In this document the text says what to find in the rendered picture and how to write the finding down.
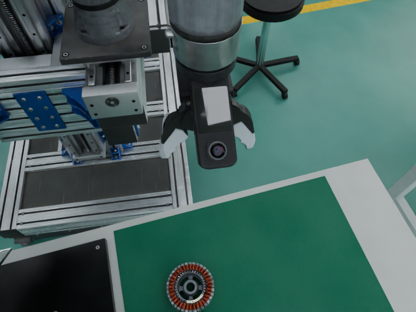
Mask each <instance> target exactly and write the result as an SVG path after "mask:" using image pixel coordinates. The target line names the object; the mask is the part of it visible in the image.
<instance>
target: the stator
mask: <svg viewBox="0 0 416 312"><path fill-rule="evenodd" d="M177 267H178V269H177V268H175V269H174V270H175V271H172V272H171V274H170V275H169V278H168V282H167V294H168V298H169V300H170V302H171V304H172V305H173V306H174V307H175V308H176V309H177V310H178V311H181V312H196V310H197V312H200V311H201V310H204V308H206V307H207V305H209V303H210V301H211V300H212V297H213V295H214V280H213V278H212V276H211V273H210V272H209V271H208V269H206V267H203V265H201V264H200V265H199V263H195V262H193V264H192V262H189V264H188V263H187V262H186V263H185V266H184V263H183V264H181V266H180V265H179V266H177ZM185 277H188V278H189V279H188V280H187V281H186V282H185V283H184V284H183V286H180V283H181V281H182V280H183V279H184V278H185ZM193 277H197V278H198V279H199V280H200V281H201V284H202V285H198V284H197V282H196V281H195V280H193ZM189 284H193V285H194V290H193V291H191V292H190V291H188V290H187V289H186V288H187V286H188V285H189ZM198 290H202V292H201V294H200V296H199V297H198V298H197V299H195V300H193V296H194V295H195V294H197V292H198ZM180 291H183V292H184V294H185V295H187V296H188V297H189V299H188V300H186V299H184V298H183V297H182V296H181V295H180ZM200 309H201V310H200Z"/></svg>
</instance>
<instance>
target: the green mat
mask: <svg viewBox="0 0 416 312"><path fill-rule="evenodd" d="M113 232H114V237H115V245H116V254H117V258H118V267H119V275H120V281H121V289H122V294H123V302H124V310H125V312H181V311H178V310H177V309H176V308H175V307H174V306H173V305H172V304H171V302H170V300H169V298H168V294H167V282H168V278H169V275H170V274H171V272H172V271H175V270H174V269H175V268H177V269H178V267H177V266H179V265H180V266H181V264H183V263H184V266H185V263H186V262H187V263H188V264H189V262H192V264H193V262H195V263H199V265H200V264H201V265H203V267H206V269H208V271H209V272H210V273H211V276H212V278H213V280H214V295H213V297H212V300H211V301H210V303H209V305H207V307H206V308H204V310H201V309H200V310H201V311H200V312H394V310H393V308H392V306H391V304H390V302H389V300H388V298H387V296H386V294H385V292H384V290H383V288H382V286H381V285H380V283H379V281H378V279H377V277H376V275H375V273H374V271H373V269H372V267H371V265H370V263H369V261H368V260H367V258H366V256H365V253H364V252H363V250H362V247H361V246H360V244H359V242H358V240H357V237H356V236H355V234H354V232H353V230H352V228H351V226H350V224H349V222H348V220H347V218H346V216H345V214H344V212H343V210H342V208H341V206H340V205H339V203H338V201H337V199H336V197H335V195H334V193H333V191H332V189H331V187H330V185H329V183H328V181H327V179H326V177H325V176H322V177H319V178H314V179H311V180H307V181H302V182H299V183H295V184H291V185H288V186H283V187H281V188H276V189H272V190H268V191H264V192H261V193H257V194H253V195H250V196H245V197H241V198H238V199H234V200H231V201H227V202H222V203H219V204H214V205H212V206H207V207H203V208H200V209H196V210H191V211H188V212H184V213H181V214H176V215H172V216H169V217H165V218H162V219H158V220H153V221H150V222H146V223H142V224H139V225H134V226H131V227H127V228H122V229H119V230H115V231H113Z"/></svg>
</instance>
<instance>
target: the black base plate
mask: <svg viewBox="0 0 416 312"><path fill-rule="evenodd" d="M55 311H57V312H116V307H115V298H114V293H113V284H112V278H111V269H110V260H109V254H108V245H107V240H106V239H105V238H102V239H99V240H95V241H91V242H88V243H84V244H81V245H77V246H72V247H69V248H65V249H61V250H57V251H53V252H50V253H46V254H42V255H39V256H34V257H31V258H27V259H23V260H20V261H16V262H11V263H8V264H4V265H1V266H0V312H55Z"/></svg>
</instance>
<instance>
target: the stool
mask: <svg viewBox="0 0 416 312"><path fill-rule="evenodd" d="M304 2H305V0H244V5H243V11H244V12H245V13H246V14H248V15H249V16H250V17H252V18H254V19H256V20H260V21H263V24H262V31H261V36H256V39H255V40H256V61H252V60H249V59H245V58H241V57H238V56H237V57H236V63H240V64H244V65H247V66H251V67H253V68H252V69H251V70H250V71H249V72H248V73H247V74H246V75H245V76H244V77H243V78H242V79H241V80H240V81H239V82H238V83H237V84H236V85H235V86H234V87H233V89H234V94H233V97H237V91H239V89H241V88H242V86H244V85H245V83H247V81H249V80H250V78H252V76H254V75H255V73H257V72H258V70H260V71H261V72H262V73H263V74H264V75H265V76H266V77H267V78H268V79H269V80H270V81H271V82H272V83H273V84H274V85H275V86H276V87H277V88H278V89H279V90H280V91H281V92H282V98H283V99H287V98H288V93H287V92H288V89H287V88H286V87H285V86H284V85H283V84H282V83H281V82H280V81H279V80H278V79H277V78H276V77H275V76H274V75H273V74H272V73H271V72H270V71H269V70H268V69H267V68H266V67H270V66H276V65H280V64H286V63H292V62H293V63H294V65H295V66H297V65H299V63H300V60H299V57H298V55H296V56H289V57H286V58H280V59H274V60H270V61H264V57H265V53H266V46H267V40H268V36H269V30H270V26H271V22H273V23H276V22H283V21H286V20H290V19H292V18H294V17H296V16H297V15H298V14H299V13H300V12H301V10H302V9H303V5H304Z"/></svg>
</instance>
